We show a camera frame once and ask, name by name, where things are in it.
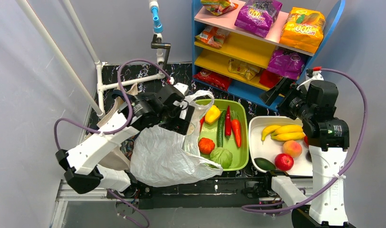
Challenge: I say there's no green cucumber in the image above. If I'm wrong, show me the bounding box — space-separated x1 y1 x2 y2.
216 110 226 147

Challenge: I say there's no white plastic grocery bag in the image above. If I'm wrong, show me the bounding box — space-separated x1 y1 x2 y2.
130 90 223 187

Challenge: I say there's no red chili pepper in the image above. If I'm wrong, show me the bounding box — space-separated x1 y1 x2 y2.
224 106 232 139

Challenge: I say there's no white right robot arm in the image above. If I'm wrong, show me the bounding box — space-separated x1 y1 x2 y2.
261 78 350 228

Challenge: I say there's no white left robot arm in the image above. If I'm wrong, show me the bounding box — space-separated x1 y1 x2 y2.
55 83 194 194

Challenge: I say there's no purple snack bag lower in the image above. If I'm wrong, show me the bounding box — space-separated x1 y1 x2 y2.
267 47 308 80

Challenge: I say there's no purple snack bag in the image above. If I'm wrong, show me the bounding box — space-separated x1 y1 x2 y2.
234 0 282 38
267 47 308 80

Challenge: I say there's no floral canvas tote bag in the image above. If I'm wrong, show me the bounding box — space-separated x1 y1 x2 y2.
91 87 140 172

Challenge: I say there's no yellow snack bag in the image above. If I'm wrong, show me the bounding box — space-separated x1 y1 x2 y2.
280 7 326 54

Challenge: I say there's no purple snack bag top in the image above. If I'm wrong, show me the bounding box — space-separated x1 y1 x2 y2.
234 0 282 38

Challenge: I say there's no orange green snack bag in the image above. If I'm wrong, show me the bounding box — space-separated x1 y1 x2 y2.
200 0 239 16

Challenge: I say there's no red snack packet right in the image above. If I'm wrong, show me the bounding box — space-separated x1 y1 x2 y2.
259 70 282 88

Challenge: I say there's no red snack packet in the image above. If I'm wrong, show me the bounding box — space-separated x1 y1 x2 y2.
259 70 282 88
193 68 232 91

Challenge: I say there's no small red chili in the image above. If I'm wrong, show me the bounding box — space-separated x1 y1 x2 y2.
200 116 205 132

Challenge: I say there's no yellow banana bunch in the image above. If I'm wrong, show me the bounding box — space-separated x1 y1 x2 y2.
271 124 305 142

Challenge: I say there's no red pomegranate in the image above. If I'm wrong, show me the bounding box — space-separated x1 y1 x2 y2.
303 136 309 147

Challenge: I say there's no yellow clear snack packet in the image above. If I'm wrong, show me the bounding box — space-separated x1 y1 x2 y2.
228 58 262 80

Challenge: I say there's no yellow bell pepper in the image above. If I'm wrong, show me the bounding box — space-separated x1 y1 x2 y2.
204 105 221 125

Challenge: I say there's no peach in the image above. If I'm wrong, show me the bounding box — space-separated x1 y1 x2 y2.
282 140 303 158

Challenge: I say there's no orange pumpkin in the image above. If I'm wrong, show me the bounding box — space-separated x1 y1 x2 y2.
198 138 215 155

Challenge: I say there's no orange carrot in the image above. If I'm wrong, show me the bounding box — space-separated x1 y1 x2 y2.
231 111 242 148

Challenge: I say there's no green plastic tray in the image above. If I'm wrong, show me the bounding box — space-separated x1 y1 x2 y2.
195 99 249 171

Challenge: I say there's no white plastic tray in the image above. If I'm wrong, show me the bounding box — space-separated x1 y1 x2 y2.
249 116 312 177

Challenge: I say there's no red snack packet left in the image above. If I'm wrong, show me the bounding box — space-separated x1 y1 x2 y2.
193 68 232 91

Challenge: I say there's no colourful blue shelf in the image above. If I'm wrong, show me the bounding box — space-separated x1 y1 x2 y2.
191 0 346 113

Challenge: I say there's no red apple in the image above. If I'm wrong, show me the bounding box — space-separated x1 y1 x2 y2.
274 153 294 171

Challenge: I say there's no green cabbage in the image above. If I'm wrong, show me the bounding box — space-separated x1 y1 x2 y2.
210 147 233 169

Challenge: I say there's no green avocado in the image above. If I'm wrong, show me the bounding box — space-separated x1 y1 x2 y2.
254 158 277 171

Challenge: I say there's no black clamp on pipe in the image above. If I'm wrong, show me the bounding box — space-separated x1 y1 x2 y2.
151 33 171 70

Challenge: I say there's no orange noodle packet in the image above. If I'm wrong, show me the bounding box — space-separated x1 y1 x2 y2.
195 25 230 48

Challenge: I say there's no white pvc pipe frame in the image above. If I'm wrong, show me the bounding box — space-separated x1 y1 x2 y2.
16 0 166 118

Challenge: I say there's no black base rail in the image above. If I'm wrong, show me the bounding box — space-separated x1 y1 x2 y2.
106 176 294 211

